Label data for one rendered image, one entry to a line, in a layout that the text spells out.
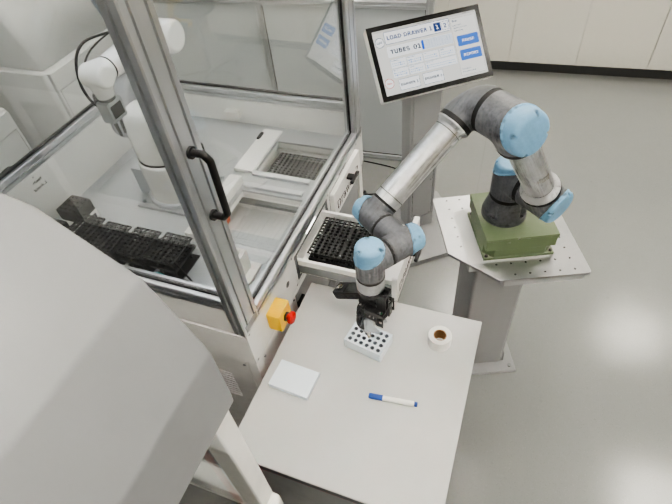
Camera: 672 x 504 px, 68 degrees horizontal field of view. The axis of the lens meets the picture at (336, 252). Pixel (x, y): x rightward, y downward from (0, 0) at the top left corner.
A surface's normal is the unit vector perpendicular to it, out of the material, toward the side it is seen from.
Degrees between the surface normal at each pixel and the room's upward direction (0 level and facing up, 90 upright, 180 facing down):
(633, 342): 0
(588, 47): 90
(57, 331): 41
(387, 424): 0
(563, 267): 0
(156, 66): 90
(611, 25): 90
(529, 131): 84
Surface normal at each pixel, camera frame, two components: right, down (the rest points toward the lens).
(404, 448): -0.08, -0.68
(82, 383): 0.85, -0.06
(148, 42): 0.93, 0.20
